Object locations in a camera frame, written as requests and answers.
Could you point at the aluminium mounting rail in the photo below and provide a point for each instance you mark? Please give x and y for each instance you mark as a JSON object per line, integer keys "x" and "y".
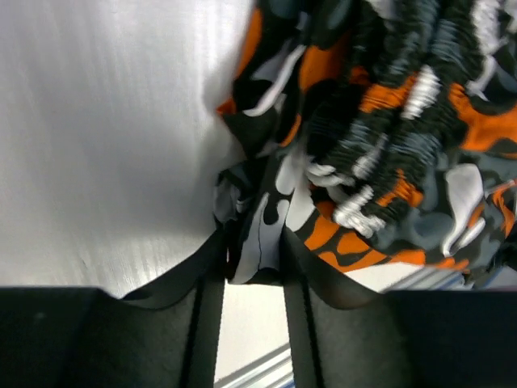
{"x": 253, "y": 348}

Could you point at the orange black patterned shorts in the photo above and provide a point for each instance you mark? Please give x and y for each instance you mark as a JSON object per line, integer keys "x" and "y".
{"x": 378, "y": 132}

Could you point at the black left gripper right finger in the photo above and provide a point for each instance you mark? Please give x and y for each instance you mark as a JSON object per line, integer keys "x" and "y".
{"x": 343, "y": 334}

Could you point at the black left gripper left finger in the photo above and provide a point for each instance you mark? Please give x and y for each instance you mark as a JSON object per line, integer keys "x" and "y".
{"x": 163, "y": 334}

